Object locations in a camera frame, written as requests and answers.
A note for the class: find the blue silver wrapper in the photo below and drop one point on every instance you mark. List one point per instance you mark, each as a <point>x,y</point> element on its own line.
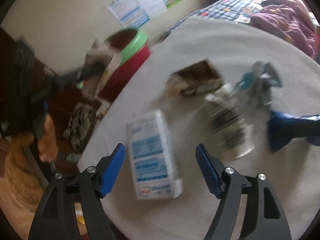
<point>260,80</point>

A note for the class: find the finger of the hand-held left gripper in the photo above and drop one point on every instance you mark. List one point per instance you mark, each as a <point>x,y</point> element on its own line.
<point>85,72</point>

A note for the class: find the person's left hand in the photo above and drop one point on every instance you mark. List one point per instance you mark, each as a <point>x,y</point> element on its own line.
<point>47,140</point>

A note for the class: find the floral seat cushion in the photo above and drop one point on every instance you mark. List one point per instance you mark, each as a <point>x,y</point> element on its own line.
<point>80,125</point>

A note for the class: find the purple quilt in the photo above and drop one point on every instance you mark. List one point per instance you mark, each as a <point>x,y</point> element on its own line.
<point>282,20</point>

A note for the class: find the brown snack package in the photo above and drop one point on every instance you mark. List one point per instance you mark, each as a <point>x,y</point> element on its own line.
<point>195,77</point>

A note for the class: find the person's left forearm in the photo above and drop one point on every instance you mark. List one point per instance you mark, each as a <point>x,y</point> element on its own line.
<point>17,180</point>

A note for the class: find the dark wooden furniture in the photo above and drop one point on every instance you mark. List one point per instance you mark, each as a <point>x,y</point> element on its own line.
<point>7,80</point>

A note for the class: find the red bin with green rim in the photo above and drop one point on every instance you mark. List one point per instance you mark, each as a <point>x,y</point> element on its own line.
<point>135,55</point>

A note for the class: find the white blue carton box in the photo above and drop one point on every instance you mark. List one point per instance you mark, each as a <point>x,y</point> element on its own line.
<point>152,155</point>

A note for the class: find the blue striped wall chart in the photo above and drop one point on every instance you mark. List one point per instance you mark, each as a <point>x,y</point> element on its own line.
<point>130,10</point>

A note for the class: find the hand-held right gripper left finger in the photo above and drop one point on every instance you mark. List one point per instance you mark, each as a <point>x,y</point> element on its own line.
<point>112,172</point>

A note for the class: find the beige paper carton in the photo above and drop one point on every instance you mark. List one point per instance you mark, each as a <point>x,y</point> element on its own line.
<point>112,65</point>

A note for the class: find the clear bottle striped label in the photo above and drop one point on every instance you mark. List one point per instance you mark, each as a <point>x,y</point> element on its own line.
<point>227,122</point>

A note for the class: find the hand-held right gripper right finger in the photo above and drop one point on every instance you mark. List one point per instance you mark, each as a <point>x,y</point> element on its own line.
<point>208,172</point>

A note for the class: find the checkered cartoon bed blanket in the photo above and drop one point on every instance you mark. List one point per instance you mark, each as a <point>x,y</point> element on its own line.
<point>225,7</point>

